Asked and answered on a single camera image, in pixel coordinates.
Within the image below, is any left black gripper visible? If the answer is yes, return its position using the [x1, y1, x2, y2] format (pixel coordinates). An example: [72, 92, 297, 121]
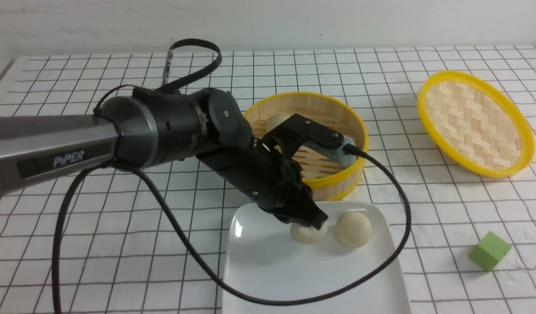
[198, 140, 328, 230]

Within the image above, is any steamed bun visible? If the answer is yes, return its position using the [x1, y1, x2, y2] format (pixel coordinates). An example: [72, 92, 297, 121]
[335, 211, 373, 249]
[265, 113, 290, 133]
[290, 222, 328, 245]

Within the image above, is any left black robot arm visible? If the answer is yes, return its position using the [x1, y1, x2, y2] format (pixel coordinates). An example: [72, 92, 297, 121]
[0, 88, 328, 229]

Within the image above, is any white square ceramic plate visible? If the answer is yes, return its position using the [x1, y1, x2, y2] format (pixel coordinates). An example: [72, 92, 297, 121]
[222, 201, 412, 314]

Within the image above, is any yellow-rimmed bamboo steamer basket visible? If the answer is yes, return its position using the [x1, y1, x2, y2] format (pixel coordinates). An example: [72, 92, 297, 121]
[244, 92, 368, 201]

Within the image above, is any white grid-pattern tablecloth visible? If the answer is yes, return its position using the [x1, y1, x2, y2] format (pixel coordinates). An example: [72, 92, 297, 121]
[0, 44, 536, 314]

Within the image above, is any green foam cube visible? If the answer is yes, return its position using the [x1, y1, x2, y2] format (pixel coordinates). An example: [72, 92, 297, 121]
[469, 231, 512, 272]

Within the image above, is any yellow-rimmed woven steamer lid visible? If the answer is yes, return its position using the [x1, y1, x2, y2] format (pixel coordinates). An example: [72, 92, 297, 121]
[416, 70, 535, 177]

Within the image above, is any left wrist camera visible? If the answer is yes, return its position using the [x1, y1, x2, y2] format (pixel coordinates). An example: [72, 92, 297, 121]
[262, 113, 357, 167]

